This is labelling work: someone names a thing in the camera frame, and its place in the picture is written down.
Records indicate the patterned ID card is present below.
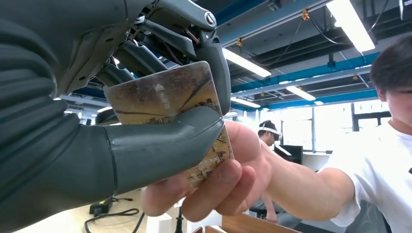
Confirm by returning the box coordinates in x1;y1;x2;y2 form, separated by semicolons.
103;61;234;190

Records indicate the person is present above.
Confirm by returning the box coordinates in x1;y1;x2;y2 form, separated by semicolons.
250;120;303;230
140;33;412;233

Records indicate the black monitor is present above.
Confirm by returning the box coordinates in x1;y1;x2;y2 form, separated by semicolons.
274;145;303;165

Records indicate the ceiling tube light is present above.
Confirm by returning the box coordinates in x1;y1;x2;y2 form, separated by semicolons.
230;97;261;109
326;0;376;53
286;85;317;102
222;48;272;78

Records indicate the white table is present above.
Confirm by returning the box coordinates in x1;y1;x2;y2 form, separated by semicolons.
302;151;331;173

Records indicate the black power adapter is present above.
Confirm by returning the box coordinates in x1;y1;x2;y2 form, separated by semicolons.
89;198;114;216

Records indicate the black cable with plug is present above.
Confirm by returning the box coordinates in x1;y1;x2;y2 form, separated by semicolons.
84;207;184;233

